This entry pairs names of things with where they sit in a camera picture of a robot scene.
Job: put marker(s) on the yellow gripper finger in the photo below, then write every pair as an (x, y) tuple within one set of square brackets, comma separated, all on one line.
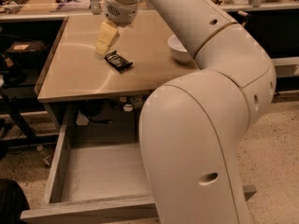
[(107, 36)]

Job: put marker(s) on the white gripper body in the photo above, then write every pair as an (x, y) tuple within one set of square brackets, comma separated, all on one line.
[(121, 11)]

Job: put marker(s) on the black rxbar chocolate wrapper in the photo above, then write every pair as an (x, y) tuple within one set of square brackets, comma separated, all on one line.
[(117, 61)]

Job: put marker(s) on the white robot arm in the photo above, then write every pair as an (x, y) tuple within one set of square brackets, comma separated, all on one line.
[(233, 67)]

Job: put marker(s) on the grey wooden open drawer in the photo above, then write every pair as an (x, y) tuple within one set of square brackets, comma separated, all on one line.
[(93, 174)]

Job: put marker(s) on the white ceramic bowl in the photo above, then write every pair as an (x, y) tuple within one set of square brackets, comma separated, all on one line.
[(178, 52)]

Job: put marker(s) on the black box with label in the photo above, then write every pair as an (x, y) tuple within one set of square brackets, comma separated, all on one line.
[(28, 54)]

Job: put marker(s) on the white stick with black tip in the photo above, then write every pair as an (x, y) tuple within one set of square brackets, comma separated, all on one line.
[(246, 17)]

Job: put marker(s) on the black stand left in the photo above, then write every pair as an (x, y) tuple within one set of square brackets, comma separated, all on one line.
[(30, 136)]

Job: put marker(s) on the black round object bottom left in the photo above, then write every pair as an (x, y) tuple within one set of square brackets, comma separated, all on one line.
[(12, 202)]

